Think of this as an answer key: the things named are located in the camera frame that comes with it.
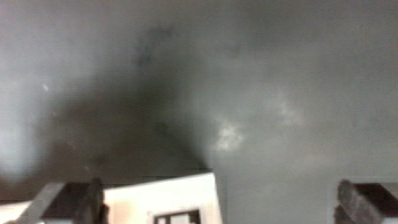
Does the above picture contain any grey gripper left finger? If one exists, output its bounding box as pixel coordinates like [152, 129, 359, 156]
[16, 178, 109, 224]

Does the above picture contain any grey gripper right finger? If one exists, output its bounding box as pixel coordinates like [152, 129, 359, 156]
[335, 180, 398, 224]

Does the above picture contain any white drawer tray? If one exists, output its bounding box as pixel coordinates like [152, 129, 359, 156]
[0, 173, 223, 224]

